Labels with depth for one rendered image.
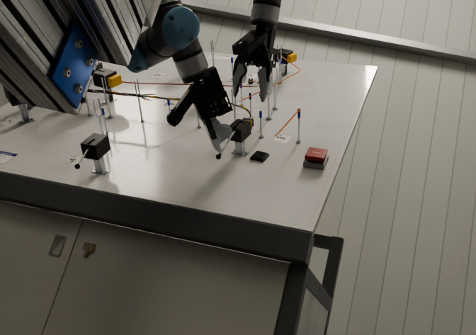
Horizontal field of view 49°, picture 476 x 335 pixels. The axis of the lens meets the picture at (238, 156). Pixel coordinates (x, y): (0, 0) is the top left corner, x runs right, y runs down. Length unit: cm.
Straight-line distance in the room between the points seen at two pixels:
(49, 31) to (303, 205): 77
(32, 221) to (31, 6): 94
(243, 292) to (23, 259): 59
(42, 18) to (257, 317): 79
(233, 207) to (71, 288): 45
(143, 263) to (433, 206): 340
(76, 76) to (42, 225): 79
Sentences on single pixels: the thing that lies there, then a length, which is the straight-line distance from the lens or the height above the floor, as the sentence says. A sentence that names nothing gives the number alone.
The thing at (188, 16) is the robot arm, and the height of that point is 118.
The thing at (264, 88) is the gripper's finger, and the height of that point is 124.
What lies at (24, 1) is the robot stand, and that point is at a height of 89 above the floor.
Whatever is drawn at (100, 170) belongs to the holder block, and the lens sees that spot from 144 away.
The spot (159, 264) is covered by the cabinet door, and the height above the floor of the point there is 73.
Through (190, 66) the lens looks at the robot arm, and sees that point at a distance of 125.
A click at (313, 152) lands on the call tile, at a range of 139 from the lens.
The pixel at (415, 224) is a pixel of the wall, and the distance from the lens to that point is 438.
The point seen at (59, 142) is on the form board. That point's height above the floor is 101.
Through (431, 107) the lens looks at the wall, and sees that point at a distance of 475.
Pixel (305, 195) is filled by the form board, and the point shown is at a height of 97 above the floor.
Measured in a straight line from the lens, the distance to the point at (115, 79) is 179.
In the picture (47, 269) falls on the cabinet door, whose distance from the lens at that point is 143.
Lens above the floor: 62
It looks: 18 degrees up
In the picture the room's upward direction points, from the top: 15 degrees clockwise
